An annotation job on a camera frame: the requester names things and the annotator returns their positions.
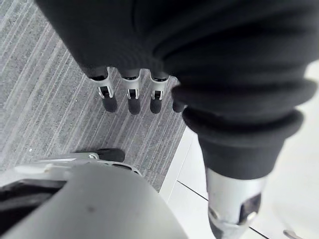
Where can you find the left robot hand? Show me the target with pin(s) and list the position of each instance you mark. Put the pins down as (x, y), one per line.
(199, 49)

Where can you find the dark robot left foot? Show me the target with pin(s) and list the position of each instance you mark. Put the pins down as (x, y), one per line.
(112, 154)

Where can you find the silver robot left leg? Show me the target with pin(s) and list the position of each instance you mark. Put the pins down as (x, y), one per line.
(99, 199)

